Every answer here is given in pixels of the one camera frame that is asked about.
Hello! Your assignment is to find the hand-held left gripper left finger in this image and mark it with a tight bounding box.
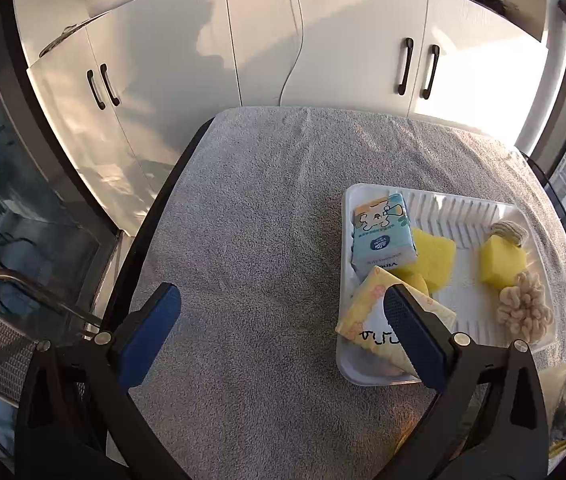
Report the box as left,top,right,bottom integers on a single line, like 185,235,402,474
13,282,182,480

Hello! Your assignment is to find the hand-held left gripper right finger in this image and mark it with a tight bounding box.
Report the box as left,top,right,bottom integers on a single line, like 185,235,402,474
378,282,551,480

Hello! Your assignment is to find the yellow tissue pack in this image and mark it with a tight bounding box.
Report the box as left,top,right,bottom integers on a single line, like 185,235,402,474
335,266,458,377

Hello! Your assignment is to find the white ribbed plastic tray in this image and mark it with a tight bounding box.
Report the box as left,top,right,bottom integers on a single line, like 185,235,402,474
335,182,558,387

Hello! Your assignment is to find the cream chenille scrunchie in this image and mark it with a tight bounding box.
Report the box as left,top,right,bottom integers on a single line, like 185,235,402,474
494,270,554,346

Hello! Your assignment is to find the yellow block sponge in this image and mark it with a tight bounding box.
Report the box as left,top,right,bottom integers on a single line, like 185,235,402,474
479,236,528,290

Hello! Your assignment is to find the blue tissue pack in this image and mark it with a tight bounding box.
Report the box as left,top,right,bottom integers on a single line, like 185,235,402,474
350,192,418,278

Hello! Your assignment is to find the small striped shell object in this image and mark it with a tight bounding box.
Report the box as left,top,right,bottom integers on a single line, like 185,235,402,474
491,221,530,247

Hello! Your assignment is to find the grey terry towel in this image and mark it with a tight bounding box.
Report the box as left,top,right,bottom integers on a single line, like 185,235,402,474
108,105,566,480

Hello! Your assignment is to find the white cabinet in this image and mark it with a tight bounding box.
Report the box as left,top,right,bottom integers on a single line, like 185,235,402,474
10,0,566,236

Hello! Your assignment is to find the black cabinet handle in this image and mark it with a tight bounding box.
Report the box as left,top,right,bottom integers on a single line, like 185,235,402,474
395,38,414,96
419,44,440,100
86,69,106,110
99,63,121,107

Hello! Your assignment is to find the white cable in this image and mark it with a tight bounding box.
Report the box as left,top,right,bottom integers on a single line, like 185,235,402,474
279,0,305,106

